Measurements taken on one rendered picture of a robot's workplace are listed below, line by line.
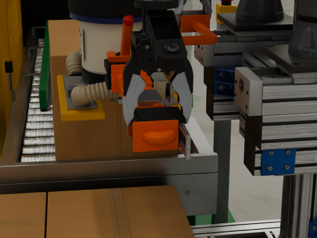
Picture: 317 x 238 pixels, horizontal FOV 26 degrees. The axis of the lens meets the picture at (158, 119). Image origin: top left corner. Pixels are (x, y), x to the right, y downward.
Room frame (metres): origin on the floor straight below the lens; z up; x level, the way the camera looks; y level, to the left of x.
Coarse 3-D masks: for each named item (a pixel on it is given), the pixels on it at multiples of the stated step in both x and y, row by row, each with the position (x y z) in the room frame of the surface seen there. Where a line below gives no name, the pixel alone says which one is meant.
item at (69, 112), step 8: (80, 72) 1.72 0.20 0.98; (64, 80) 1.74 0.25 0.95; (64, 88) 1.67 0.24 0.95; (64, 96) 1.61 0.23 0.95; (64, 104) 1.55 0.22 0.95; (72, 104) 1.53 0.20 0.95; (96, 104) 1.53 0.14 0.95; (64, 112) 1.49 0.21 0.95; (72, 112) 1.49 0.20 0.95; (80, 112) 1.49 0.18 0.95; (88, 112) 1.49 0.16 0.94; (96, 112) 1.49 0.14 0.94; (104, 112) 1.50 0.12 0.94; (64, 120) 1.48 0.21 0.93; (72, 120) 1.48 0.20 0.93
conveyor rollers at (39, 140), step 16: (32, 80) 3.28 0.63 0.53; (32, 96) 2.93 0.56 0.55; (48, 96) 2.93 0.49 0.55; (32, 112) 2.74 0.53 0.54; (48, 112) 2.74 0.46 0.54; (32, 128) 2.55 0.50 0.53; (48, 128) 2.50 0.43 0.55; (32, 144) 2.38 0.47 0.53; (48, 144) 2.38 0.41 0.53; (32, 160) 2.20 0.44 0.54; (48, 160) 2.21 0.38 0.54
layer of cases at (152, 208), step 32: (64, 192) 1.93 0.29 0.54; (96, 192) 1.93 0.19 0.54; (128, 192) 1.93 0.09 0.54; (160, 192) 1.93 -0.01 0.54; (0, 224) 1.72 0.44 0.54; (32, 224) 1.72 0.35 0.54; (64, 224) 1.72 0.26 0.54; (96, 224) 1.72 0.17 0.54; (128, 224) 1.72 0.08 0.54; (160, 224) 1.72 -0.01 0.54
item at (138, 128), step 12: (144, 108) 1.10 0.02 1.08; (156, 108) 1.10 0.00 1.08; (168, 108) 1.10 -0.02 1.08; (144, 120) 1.04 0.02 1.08; (156, 120) 1.04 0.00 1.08; (168, 120) 1.04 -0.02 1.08; (132, 132) 1.10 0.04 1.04; (144, 132) 1.03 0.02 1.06; (144, 144) 1.03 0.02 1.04; (168, 144) 1.04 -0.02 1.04
